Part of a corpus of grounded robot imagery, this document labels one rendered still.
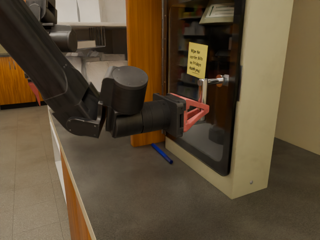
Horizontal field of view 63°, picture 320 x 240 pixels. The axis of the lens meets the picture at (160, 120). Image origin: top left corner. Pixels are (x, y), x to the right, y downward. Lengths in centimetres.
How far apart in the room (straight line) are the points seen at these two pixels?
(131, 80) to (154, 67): 43
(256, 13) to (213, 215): 40
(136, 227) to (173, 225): 7
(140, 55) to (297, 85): 53
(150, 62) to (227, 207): 47
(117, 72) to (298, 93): 71
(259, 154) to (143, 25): 48
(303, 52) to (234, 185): 54
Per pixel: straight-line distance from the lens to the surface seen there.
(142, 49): 82
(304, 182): 77
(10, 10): 42
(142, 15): 82
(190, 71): 66
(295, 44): 100
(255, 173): 65
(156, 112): 47
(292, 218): 62
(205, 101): 55
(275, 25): 58
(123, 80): 41
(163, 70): 79
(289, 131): 104
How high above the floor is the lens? 129
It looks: 18 degrees down
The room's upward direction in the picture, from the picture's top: straight up
